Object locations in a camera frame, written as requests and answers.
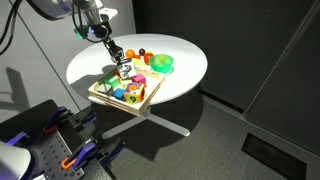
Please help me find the colourful number cube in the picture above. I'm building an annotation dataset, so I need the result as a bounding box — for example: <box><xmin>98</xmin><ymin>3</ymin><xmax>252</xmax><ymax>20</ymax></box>
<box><xmin>123</xmin><ymin>82</ymin><xmax>146</xmax><ymax>105</ymax></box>

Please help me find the wooden tray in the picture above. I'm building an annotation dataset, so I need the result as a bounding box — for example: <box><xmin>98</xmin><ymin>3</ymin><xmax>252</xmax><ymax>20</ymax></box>
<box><xmin>87</xmin><ymin>63</ymin><xmax>167</xmax><ymax>118</ymax></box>

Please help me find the dark floor vent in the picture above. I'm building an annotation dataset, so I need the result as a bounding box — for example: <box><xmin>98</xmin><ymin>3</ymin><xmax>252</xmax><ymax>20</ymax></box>
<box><xmin>241</xmin><ymin>132</ymin><xmax>308</xmax><ymax>180</ymax></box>

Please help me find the blue block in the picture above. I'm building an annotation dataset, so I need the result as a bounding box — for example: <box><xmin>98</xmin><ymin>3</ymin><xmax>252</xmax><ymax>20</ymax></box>
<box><xmin>110</xmin><ymin>87</ymin><xmax>126</xmax><ymax>102</ymax></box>

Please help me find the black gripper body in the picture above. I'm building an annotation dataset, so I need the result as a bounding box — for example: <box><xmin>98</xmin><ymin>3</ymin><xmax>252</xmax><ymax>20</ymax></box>
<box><xmin>101</xmin><ymin>36</ymin><xmax>125</xmax><ymax>64</ymax></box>

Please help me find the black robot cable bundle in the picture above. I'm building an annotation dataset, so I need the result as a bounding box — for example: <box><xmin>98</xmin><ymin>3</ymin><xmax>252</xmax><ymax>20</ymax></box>
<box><xmin>0</xmin><ymin>0</ymin><xmax>25</xmax><ymax>57</ymax></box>

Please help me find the cream wooden block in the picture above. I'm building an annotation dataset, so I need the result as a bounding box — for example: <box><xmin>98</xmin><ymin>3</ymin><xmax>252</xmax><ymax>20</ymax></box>
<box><xmin>120</xmin><ymin>78</ymin><xmax>134</xmax><ymax>87</ymax></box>

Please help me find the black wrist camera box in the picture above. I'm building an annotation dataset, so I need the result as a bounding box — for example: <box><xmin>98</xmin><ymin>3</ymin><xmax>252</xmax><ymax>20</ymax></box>
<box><xmin>89</xmin><ymin>21</ymin><xmax>113</xmax><ymax>38</ymax></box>

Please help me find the black mounting platform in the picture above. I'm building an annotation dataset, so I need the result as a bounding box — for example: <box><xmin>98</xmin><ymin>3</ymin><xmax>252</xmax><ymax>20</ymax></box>
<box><xmin>0</xmin><ymin>98</ymin><xmax>116</xmax><ymax>180</ymax></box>

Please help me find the toy orange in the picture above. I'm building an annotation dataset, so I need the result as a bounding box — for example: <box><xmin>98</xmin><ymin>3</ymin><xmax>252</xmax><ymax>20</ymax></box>
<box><xmin>125</xmin><ymin>48</ymin><xmax>136</xmax><ymax>60</ymax></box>

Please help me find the light green block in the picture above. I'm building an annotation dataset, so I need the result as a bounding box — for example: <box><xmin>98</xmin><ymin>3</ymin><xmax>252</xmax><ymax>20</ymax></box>
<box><xmin>103</xmin><ymin>74</ymin><xmax>118</xmax><ymax>86</ymax></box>

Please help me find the black pegboard plate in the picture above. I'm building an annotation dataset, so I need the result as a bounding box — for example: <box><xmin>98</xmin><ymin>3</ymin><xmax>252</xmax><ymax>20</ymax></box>
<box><xmin>19</xmin><ymin>128</ymin><xmax>86</xmax><ymax>180</ymax></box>

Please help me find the pink block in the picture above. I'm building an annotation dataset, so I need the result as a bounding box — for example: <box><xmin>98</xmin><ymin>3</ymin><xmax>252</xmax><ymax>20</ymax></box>
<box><xmin>132</xmin><ymin>73</ymin><xmax>147</xmax><ymax>86</ymax></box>

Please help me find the white table pedestal base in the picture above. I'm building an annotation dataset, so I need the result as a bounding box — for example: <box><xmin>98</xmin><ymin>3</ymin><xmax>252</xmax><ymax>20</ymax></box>
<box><xmin>101</xmin><ymin>106</ymin><xmax>192</xmax><ymax>141</ymax></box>

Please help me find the yellow toy banana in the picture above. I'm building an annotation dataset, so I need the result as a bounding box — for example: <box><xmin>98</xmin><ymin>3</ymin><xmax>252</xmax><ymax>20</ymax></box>
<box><xmin>131</xmin><ymin>57</ymin><xmax>145</xmax><ymax>67</ymax></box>

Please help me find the black white checkered cube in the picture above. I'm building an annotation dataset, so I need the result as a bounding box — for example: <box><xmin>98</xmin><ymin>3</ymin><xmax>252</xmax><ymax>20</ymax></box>
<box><xmin>116</xmin><ymin>63</ymin><xmax>138</xmax><ymax>81</ymax></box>

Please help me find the green plastic bowl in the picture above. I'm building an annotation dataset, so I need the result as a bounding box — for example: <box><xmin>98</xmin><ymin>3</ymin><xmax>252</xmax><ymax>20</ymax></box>
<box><xmin>148</xmin><ymin>53</ymin><xmax>175</xmax><ymax>75</ymax></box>

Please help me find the white rounded robot cover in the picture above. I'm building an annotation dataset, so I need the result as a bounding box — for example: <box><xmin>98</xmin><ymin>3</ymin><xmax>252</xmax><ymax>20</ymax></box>
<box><xmin>0</xmin><ymin>139</ymin><xmax>33</xmax><ymax>180</ymax></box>

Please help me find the grey block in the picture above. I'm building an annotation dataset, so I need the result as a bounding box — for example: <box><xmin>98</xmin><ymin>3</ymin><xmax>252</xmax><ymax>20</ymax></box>
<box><xmin>96</xmin><ymin>83</ymin><xmax>113</xmax><ymax>96</ymax></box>

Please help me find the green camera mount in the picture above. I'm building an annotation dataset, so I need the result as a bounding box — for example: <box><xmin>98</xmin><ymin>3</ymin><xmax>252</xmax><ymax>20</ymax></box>
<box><xmin>73</xmin><ymin>27</ymin><xmax>89</xmax><ymax>41</ymax></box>

